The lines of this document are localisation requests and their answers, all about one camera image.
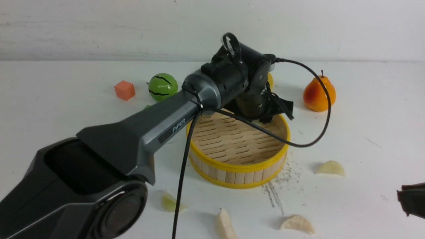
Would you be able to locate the bamboo steamer tray yellow rim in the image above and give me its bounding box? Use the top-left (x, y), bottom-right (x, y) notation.
top-left (188, 113), bottom-right (289, 189)

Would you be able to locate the greenish dumpling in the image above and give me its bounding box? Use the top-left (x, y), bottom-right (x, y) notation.
top-left (161, 190), bottom-right (178, 213)

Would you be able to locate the orange cube block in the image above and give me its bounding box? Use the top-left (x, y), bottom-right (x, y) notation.
top-left (114, 80), bottom-right (135, 101)

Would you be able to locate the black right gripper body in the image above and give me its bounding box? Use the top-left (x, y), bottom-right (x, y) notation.
top-left (397, 183), bottom-right (425, 219)

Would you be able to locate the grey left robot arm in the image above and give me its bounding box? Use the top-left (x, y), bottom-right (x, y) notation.
top-left (1, 43), bottom-right (282, 239)

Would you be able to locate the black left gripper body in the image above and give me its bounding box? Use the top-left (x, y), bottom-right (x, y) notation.
top-left (224, 84), bottom-right (294, 124)

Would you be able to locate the woven bamboo steamer lid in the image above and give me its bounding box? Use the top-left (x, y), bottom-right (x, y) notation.
top-left (268, 72), bottom-right (274, 91)

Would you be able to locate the orange yellow toy pear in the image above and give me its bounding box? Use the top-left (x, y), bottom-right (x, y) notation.
top-left (303, 70), bottom-right (337, 112)

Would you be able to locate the white dumpling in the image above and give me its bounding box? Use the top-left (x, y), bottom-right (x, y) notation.
top-left (316, 160), bottom-right (346, 177)
top-left (280, 214), bottom-right (315, 234)
top-left (215, 208), bottom-right (239, 239)

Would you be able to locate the green toy watermelon ball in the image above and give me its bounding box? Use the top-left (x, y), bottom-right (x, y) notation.
top-left (148, 73), bottom-right (179, 102)

